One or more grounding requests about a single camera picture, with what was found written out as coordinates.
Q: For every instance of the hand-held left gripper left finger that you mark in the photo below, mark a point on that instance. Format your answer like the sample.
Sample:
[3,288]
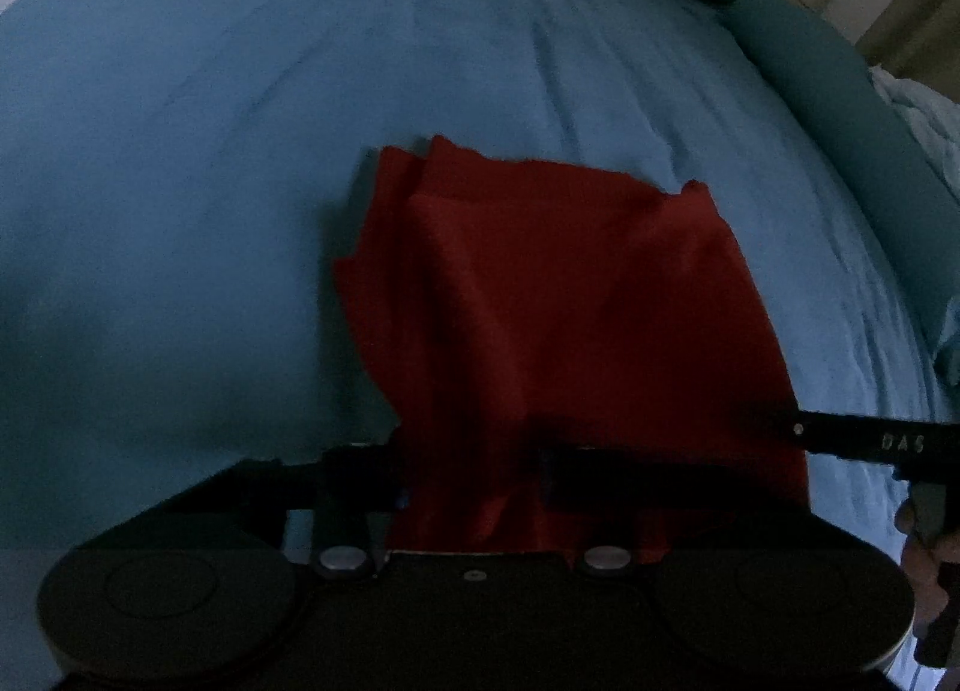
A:
[341,503]

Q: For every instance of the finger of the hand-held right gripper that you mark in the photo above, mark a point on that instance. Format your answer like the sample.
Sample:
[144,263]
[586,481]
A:
[776,421]

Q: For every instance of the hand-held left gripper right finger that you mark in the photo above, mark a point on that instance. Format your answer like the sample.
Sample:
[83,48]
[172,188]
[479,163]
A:
[600,470]

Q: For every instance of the red long-sleeved sweater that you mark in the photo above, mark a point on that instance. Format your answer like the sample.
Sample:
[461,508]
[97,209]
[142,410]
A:
[570,316]

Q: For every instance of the person's right hand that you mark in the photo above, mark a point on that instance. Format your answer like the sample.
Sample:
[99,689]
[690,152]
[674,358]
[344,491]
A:
[919,571]

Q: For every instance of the teal duvet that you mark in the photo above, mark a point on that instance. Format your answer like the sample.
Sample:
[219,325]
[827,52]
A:
[862,136]

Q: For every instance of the light blue blanket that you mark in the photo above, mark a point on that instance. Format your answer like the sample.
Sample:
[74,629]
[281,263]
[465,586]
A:
[922,114]

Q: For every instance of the bed with blue sheet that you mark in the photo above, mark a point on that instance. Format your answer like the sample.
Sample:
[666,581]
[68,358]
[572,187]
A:
[210,174]

